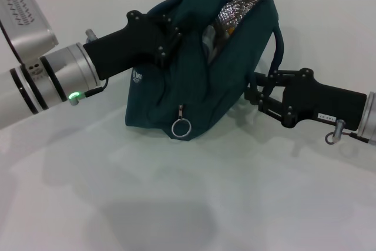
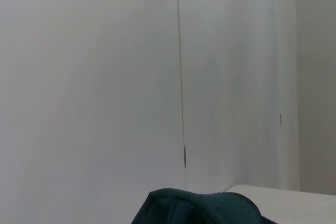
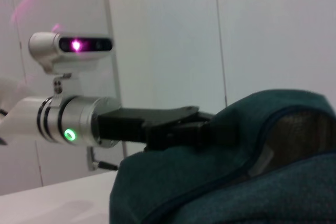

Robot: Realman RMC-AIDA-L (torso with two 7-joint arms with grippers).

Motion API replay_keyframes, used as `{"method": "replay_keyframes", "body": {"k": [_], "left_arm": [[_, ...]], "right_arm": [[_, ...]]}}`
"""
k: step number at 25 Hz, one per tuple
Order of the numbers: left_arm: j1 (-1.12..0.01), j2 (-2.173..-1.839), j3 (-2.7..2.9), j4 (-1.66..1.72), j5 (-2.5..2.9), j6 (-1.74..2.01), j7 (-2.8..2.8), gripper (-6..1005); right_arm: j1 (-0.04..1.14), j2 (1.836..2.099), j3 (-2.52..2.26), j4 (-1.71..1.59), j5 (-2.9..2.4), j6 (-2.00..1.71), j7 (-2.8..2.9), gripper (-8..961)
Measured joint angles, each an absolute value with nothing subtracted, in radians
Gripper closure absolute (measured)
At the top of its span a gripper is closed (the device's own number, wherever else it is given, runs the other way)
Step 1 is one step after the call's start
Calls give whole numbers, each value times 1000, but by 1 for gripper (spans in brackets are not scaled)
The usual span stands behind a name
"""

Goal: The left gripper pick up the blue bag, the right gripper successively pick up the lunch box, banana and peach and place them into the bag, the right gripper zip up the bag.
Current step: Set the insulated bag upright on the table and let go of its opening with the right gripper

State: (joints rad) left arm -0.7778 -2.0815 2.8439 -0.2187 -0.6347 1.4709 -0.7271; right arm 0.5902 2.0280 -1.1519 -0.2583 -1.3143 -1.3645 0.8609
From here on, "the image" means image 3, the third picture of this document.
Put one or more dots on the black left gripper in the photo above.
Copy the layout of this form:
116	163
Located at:
123	125

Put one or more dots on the dark teal insulated bag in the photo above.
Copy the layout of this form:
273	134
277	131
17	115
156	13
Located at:
210	182

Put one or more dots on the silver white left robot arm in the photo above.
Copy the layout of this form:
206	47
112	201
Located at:
52	121

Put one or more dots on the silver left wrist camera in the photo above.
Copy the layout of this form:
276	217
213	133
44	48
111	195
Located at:
78	45

